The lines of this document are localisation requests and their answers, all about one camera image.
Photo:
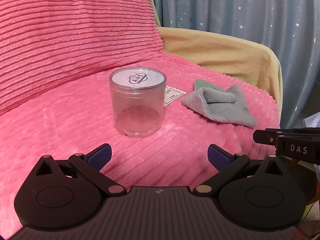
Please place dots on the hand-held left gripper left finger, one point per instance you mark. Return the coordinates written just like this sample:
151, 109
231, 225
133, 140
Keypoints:
100, 155

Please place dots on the blue star-print curtain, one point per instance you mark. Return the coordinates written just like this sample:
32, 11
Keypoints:
237, 7

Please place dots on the pink ribbed cushion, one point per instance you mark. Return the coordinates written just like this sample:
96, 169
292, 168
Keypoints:
75, 35

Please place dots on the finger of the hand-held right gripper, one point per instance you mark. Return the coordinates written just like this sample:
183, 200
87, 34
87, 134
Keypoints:
265, 137

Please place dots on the clear plastic container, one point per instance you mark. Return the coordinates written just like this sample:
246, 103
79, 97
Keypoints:
137, 112

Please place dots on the clear lid with white label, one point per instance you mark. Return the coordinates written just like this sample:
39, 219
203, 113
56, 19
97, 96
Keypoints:
138, 78

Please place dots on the yellow fleece blanket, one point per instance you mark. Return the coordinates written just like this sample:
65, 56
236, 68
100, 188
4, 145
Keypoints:
225, 52

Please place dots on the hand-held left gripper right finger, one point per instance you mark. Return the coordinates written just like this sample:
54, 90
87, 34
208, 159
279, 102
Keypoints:
218, 155

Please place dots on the white paper card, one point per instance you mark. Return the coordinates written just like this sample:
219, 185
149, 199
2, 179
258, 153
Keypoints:
172, 95

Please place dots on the pink fleece blanket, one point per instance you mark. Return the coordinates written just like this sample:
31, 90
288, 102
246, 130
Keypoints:
62, 120

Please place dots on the grey and green microfibre cloth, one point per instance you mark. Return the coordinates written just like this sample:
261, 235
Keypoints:
222, 105

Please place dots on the pale blue box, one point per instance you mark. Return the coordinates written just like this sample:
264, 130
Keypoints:
312, 123

